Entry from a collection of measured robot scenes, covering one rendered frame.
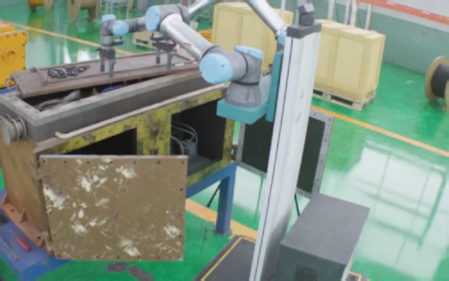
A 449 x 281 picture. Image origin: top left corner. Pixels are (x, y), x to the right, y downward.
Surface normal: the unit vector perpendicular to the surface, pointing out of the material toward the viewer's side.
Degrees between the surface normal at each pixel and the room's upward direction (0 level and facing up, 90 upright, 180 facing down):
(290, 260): 90
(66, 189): 90
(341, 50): 90
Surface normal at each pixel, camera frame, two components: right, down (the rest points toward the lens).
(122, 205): 0.22, 0.41
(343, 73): -0.58, 0.27
